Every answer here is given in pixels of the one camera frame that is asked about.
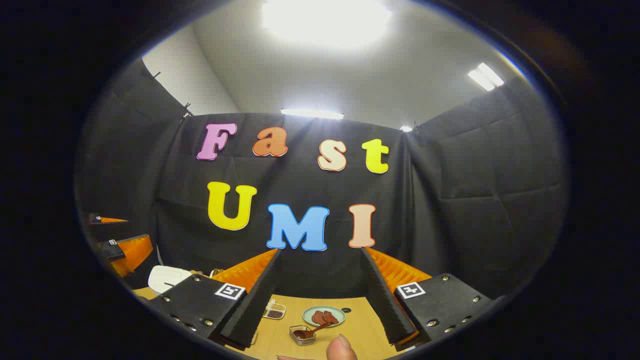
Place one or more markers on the white rice cooker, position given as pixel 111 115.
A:
pixel 167 277

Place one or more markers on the large ceiling light panel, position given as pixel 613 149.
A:
pixel 325 22

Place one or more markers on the long ceiling light strip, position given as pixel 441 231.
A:
pixel 312 114

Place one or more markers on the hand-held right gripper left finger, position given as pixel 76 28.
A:
pixel 250 310

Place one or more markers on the pale green plate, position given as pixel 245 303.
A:
pixel 337 311

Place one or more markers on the small ceiling light panel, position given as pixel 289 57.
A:
pixel 485 76

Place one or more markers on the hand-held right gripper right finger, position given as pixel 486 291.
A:
pixel 387 310

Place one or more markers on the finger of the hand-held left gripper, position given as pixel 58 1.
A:
pixel 132 252
pixel 111 220

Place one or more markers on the black backdrop cloth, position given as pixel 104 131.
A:
pixel 450 200

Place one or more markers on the white divided dish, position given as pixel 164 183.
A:
pixel 275 310

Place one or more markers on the brown wooden spoon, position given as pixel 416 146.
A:
pixel 311 331

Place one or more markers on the pile of dark red beans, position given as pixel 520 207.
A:
pixel 274 314

